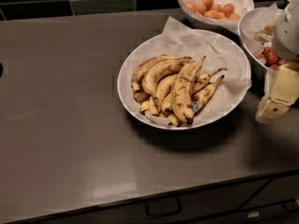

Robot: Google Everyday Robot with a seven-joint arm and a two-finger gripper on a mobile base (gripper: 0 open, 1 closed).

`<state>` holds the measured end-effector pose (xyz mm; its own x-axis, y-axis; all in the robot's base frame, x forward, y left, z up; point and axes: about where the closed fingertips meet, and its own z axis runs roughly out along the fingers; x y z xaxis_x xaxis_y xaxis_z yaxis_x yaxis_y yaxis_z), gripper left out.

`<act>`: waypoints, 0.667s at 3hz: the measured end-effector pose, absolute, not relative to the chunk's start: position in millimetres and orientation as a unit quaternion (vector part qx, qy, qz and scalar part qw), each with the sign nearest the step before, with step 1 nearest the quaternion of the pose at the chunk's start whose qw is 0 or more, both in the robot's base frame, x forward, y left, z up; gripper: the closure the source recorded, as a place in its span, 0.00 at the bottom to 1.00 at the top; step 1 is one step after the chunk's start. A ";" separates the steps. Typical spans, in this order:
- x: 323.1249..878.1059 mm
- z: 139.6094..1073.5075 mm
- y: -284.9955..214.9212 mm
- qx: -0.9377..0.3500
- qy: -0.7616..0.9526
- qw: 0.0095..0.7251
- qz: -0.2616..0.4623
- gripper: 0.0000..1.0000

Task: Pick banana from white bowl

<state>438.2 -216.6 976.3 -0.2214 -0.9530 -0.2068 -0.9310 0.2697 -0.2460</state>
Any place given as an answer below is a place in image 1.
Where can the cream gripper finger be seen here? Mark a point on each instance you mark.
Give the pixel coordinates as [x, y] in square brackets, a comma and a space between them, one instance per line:
[281, 90]

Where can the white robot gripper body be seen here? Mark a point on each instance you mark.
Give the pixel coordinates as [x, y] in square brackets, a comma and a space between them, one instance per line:
[287, 36]

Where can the large spotted front banana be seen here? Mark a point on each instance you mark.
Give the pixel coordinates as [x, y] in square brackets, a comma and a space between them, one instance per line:
[181, 93]

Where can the white paper liner strawberry bowl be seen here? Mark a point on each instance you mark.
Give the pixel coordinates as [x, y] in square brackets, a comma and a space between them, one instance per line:
[256, 28]

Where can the white paper liner in banana bowl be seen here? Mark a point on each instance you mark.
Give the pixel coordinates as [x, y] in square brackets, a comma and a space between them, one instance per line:
[221, 54]

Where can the spotted banana right with sticker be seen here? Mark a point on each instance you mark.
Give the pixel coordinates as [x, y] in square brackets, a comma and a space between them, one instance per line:
[200, 98]

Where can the spotted banana behind right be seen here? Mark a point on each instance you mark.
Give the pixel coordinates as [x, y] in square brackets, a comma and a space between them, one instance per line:
[199, 84]

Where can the spotted banana middle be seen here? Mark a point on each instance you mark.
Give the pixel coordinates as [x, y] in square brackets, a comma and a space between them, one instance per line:
[163, 89]

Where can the spotted banana upper left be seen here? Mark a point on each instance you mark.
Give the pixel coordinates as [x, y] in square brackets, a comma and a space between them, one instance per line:
[160, 70]

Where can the spotted banana far left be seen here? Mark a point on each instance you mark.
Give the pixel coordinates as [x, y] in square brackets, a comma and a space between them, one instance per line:
[139, 73]

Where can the white banana bowl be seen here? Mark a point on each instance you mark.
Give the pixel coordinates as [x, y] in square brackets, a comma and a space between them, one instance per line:
[183, 80]

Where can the red strawberries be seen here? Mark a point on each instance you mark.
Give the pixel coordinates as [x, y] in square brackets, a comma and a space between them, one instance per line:
[268, 58]

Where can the right drawer handle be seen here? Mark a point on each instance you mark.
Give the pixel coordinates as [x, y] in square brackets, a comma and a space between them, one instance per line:
[291, 206]

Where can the drawer handle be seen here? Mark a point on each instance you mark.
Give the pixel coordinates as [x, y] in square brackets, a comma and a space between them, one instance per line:
[291, 206]
[165, 207]

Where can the left drawer handle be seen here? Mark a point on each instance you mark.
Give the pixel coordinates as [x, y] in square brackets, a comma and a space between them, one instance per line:
[165, 207]

